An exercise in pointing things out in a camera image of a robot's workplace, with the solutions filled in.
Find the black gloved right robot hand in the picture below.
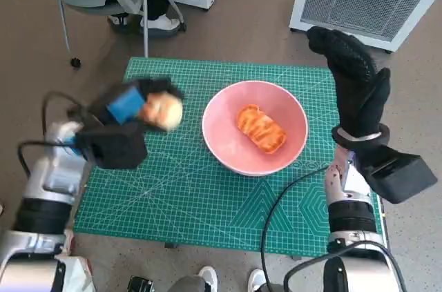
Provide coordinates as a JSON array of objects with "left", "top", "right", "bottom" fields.
[{"left": 306, "top": 26, "right": 392, "bottom": 137}]

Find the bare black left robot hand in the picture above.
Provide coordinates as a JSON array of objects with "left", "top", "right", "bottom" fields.
[{"left": 86, "top": 77, "right": 186, "bottom": 133}]

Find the pale round toy bread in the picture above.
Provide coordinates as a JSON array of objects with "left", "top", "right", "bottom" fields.
[{"left": 140, "top": 93, "right": 184, "bottom": 132}]

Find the pink bowl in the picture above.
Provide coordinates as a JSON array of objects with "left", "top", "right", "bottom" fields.
[{"left": 201, "top": 79, "right": 309, "bottom": 177}]

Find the orange toy croissant bread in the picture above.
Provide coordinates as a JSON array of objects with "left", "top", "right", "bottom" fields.
[{"left": 236, "top": 103, "right": 288, "bottom": 153}]

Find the green cutting mat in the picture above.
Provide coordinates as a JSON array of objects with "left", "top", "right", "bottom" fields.
[{"left": 73, "top": 57, "right": 385, "bottom": 258}]

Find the white robot left foot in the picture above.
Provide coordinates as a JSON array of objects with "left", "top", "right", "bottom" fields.
[{"left": 197, "top": 265, "right": 219, "bottom": 292}]

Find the white robot foot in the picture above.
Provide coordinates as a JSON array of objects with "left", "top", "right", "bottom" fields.
[
  {"left": 247, "top": 268, "right": 269, "bottom": 292},
  {"left": 197, "top": 265, "right": 219, "bottom": 292}
]

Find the white robot right foot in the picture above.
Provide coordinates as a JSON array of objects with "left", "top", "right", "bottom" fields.
[{"left": 247, "top": 268, "right": 269, "bottom": 292}]

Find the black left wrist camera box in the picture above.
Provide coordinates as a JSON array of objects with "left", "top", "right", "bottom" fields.
[{"left": 75, "top": 120, "right": 149, "bottom": 170}]

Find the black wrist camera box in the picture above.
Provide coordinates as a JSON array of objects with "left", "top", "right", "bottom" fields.
[
  {"left": 354, "top": 144, "right": 439, "bottom": 205},
  {"left": 75, "top": 120, "right": 149, "bottom": 170}
]

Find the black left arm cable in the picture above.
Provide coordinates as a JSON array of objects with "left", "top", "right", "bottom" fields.
[
  {"left": 41, "top": 90, "right": 91, "bottom": 136},
  {"left": 17, "top": 139, "right": 81, "bottom": 178}
]

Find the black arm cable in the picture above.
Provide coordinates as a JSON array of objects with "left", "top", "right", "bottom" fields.
[
  {"left": 41, "top": 90, "right": 91, "bottom": 136},
  {"left": 17, "top": 139, "right": 81, "bottom": 178},
  {"left": 282, "top": 242, "right": 409, "bottom": 292},
  {"left": 260, "top": 166, "right": 329, "bottom": 292}
]

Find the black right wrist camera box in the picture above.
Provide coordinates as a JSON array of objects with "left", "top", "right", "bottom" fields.
[{"left": 354, "top": 144, "right": 439, "bottom": 205}]

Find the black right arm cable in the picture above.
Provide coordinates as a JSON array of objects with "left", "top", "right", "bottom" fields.
[
  {"left": 282, "top": 242, "right": 409, "bottom": 292},
  {"left": 260, "top": 166, "right": 329, "bottom": 292}
]

